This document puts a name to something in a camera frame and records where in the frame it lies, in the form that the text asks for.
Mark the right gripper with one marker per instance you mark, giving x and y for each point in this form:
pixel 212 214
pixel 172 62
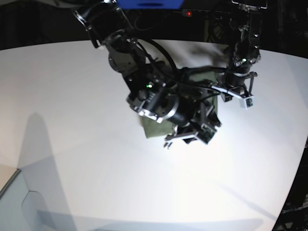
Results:
pixel 190 114

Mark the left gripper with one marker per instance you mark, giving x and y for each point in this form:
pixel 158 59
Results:
pixel 236 85

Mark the green t-shirt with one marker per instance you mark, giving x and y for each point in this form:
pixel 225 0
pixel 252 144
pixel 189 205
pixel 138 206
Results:
pixel 153 129

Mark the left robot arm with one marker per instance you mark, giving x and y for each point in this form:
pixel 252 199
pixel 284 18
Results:
pixel 238 23

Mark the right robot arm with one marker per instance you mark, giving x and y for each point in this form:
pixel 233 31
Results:
pixel 172 102

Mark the black power strip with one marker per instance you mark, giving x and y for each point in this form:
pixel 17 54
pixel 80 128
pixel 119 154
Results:
pixel 204 14

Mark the blue box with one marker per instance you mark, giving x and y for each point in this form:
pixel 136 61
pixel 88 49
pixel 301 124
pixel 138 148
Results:
pixel 149 4

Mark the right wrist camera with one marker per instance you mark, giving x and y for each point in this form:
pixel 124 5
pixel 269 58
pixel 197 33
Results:
pixel 205 134

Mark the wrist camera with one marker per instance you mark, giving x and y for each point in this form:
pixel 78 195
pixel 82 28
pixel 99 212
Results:
pixel 205 134
pixel 246 102

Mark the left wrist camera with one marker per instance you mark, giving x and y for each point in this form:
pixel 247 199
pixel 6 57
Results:
pixel 246 102

